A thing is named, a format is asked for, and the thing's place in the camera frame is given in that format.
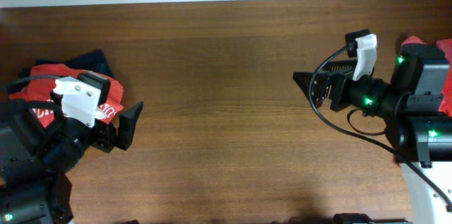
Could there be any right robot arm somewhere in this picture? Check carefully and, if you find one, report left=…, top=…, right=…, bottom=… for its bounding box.
left=292, top=43, right=451, bottom=223

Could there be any orange FRAM t-shirt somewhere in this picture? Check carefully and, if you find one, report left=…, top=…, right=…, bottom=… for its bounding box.
left=8, top=64, right=124, bottom=127

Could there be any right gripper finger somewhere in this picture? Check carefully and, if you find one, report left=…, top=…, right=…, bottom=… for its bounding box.
left=292, top=72, right=331, bottom=107
left=321, top=59, right=357, bottom=72

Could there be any navy blue folded garment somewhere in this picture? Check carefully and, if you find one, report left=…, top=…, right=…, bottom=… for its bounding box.
left=35, top=49, right=115, bottom=78

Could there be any heathered red printed t-shirt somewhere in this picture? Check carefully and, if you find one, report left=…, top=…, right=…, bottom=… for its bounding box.
left=393, top=35, right=452, bottom=165

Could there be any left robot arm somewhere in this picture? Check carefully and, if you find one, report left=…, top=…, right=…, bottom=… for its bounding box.
left=1, top=99, right=143, bottom=223

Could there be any right black cable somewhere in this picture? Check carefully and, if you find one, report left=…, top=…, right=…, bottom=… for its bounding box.
left=307, top=44, right=452, bottom=212

